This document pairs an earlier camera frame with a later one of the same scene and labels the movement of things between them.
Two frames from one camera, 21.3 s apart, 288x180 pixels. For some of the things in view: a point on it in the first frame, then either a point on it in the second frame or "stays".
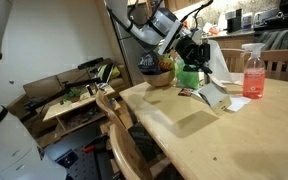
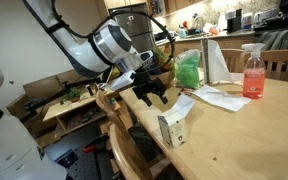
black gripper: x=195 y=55 -> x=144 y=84
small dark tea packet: x=186 y=91 stays
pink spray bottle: x=253 y=83 stays
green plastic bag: x=186 y=79 stays
